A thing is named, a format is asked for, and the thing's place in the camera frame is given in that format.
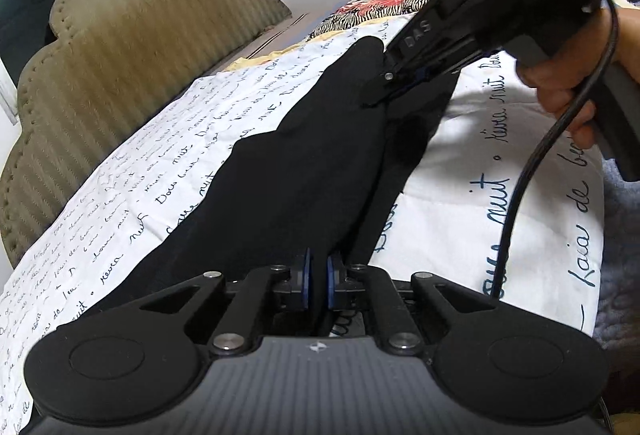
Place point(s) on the olive upholstered headboard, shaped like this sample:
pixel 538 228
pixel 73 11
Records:
pixel 112 65

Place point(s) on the grey-blue knit blanket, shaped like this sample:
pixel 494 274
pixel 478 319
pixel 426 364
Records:
pixel 617 323

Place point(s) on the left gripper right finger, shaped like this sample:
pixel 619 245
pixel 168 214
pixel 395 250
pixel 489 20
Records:
pixel 364 302

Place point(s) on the white script-print bedsheet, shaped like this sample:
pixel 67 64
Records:
pixel 447 219

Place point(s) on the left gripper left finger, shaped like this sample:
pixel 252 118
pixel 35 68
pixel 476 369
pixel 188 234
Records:
pixel 251 307

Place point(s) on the black pants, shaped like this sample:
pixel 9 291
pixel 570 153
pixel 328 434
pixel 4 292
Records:
pixel 321 185

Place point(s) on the right hand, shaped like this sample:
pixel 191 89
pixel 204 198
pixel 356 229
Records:
pixel 555 79

